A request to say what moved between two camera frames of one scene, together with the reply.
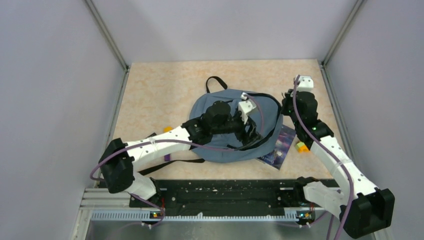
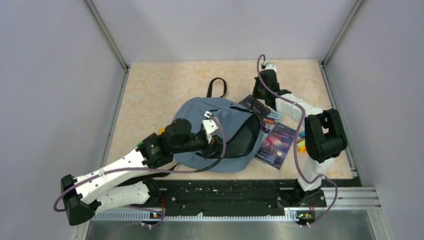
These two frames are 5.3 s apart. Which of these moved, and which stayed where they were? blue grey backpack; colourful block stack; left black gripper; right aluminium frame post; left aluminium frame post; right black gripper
Moved: left black gripper; blue grey backpack; right black gripper
Stayed: left aluminium frame post; right aluminium frame post; colourful block stack
